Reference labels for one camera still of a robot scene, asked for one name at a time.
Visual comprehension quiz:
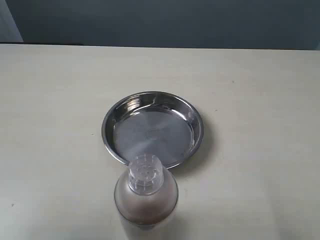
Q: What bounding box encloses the round stainless steel dish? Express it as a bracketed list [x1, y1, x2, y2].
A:
[101, 91, 204, 169]

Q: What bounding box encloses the clear plastic shaker bottle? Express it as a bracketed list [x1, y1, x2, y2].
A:
[114, 154, 179, 240]

